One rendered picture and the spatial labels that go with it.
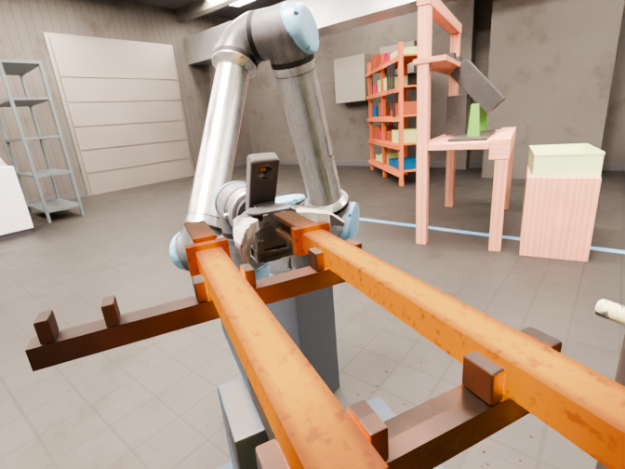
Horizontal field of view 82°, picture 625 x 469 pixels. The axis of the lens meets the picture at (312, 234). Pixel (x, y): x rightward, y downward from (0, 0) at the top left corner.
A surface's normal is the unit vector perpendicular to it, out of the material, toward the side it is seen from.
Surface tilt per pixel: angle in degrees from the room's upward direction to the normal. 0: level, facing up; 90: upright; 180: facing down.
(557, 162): 90
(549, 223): 90
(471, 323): 0
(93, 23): 90
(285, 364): 0
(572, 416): 90
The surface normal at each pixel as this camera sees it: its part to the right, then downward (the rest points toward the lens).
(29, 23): 0.77, 0.14
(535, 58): -0.63, 0.29
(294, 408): -0.08, -0.95
